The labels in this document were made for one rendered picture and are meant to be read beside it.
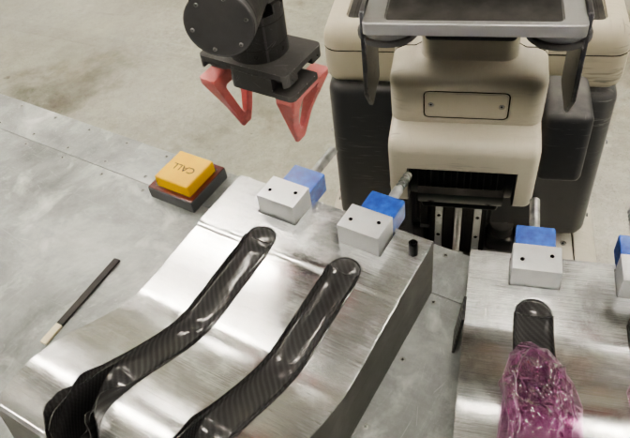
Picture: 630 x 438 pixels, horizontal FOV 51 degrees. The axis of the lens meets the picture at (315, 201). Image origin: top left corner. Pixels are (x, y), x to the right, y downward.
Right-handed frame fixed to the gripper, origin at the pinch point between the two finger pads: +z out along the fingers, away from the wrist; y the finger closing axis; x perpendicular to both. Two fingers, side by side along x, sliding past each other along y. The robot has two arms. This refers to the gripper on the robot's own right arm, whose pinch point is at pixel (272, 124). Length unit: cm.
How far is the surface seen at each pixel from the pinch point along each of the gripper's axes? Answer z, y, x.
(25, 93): 101, -188, 80
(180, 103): 100, -123, 99
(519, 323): 15.8, 28.9, -1.3
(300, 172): 10.5, -0.4, 4.3
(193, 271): 12.8, -4.2, -12.7
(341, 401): 12.9, 17.9, -18.8
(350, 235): 10.3, 10.0, -2.4
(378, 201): 10.5, 10.3, 3.8
